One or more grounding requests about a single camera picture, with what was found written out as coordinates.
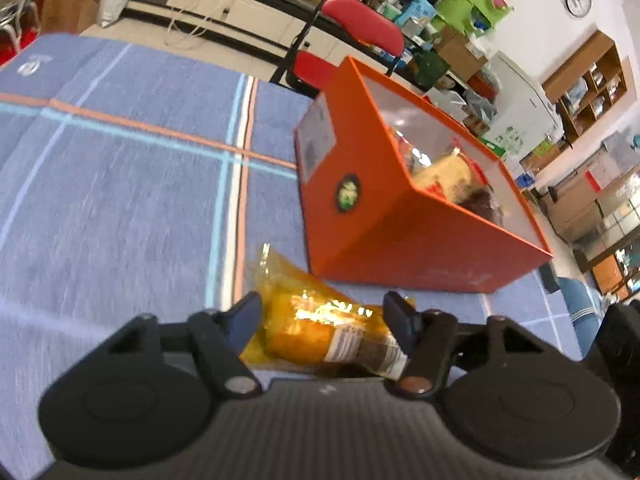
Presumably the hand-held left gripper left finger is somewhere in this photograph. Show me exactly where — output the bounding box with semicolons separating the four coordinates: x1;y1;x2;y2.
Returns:
102;291;263;396

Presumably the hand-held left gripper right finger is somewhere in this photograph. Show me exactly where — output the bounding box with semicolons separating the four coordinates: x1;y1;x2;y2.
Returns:
382;291;549;396

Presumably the yellow cake packet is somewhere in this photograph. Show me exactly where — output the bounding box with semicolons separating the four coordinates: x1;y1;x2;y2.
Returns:
240;244;417;382

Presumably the orange cardboard box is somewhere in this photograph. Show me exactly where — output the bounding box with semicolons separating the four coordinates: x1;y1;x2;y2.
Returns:
292;56;555;294

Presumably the long biscuit packet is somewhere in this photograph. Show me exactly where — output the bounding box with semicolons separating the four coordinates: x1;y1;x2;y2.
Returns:
411;151;477;202

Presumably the blue striped cushion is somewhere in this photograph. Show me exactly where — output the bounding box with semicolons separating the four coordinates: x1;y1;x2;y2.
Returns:
556;276;604;357

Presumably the long black box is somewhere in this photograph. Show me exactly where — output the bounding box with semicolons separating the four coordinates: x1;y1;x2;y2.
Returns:
539;265;562;294

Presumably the blue plaid tablecloth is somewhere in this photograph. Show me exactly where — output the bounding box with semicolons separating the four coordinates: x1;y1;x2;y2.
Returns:
0;32;586;466

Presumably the brown cardboard box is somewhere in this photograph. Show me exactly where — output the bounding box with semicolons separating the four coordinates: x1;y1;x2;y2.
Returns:
434;26;489;82

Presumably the red folding chair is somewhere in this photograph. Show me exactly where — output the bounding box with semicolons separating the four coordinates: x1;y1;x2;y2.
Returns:
271;0;407;99

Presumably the white television cabinet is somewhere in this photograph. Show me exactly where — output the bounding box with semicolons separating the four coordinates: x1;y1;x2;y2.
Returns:
125;0;323;63

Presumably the wooden wall shelf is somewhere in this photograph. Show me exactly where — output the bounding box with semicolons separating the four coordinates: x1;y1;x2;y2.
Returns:
541;30;629;142

